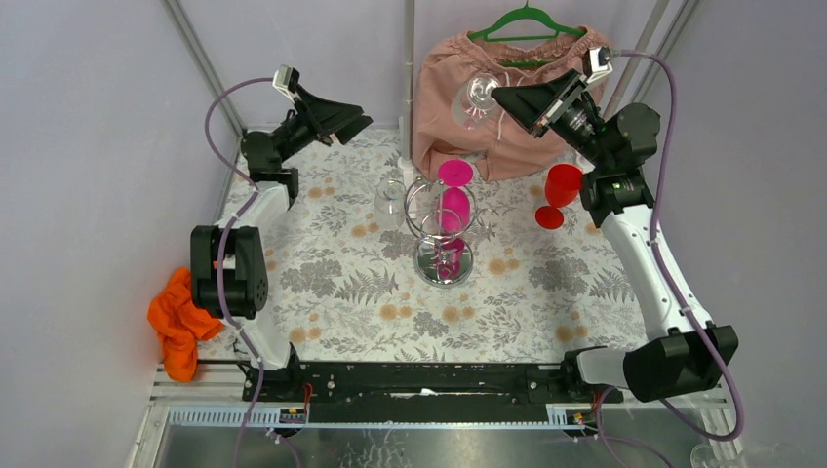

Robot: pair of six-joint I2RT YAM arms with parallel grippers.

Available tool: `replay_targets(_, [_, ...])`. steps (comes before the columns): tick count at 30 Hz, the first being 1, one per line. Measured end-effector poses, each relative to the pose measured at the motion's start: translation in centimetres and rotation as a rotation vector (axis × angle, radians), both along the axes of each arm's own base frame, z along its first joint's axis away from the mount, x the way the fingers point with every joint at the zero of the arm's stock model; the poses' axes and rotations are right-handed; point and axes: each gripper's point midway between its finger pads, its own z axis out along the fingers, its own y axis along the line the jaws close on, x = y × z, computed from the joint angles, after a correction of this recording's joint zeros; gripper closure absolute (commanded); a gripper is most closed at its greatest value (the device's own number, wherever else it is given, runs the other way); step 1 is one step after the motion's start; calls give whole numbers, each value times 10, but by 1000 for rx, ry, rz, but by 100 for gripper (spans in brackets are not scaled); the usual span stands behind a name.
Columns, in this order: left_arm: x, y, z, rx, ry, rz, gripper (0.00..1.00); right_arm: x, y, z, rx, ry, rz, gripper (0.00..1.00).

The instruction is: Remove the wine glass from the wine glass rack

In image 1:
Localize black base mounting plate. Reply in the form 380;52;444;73
241;356;606;424

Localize chrome wire glass rack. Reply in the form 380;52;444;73
404;175;478;288

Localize pink drawstring shorts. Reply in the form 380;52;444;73
411;25;611;181

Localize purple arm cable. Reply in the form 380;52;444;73
574;49;746;468
204;77;305;468

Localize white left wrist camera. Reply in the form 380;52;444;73
271;64;300;101

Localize red plastic wine glass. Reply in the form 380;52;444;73
534;164;583;230

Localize orange cloth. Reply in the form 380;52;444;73
147;267;225;383

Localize green clothes hanger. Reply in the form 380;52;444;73
467;1;587;70

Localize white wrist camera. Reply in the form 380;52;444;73
583;46;613;84
271;64;300;101

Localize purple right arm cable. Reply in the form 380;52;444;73
574;49;746;468

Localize pink plastic wine glass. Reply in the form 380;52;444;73
437;159;473;280

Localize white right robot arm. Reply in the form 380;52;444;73
492;70;739;402

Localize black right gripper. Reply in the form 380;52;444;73
491;69;610;171

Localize clear ribbed wine glass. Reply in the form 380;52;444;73
374;178;406;230

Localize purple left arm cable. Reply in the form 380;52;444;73
204;77;305;468

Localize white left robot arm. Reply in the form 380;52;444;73
190;85;373;401

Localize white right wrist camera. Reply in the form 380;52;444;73
583;46;613;84

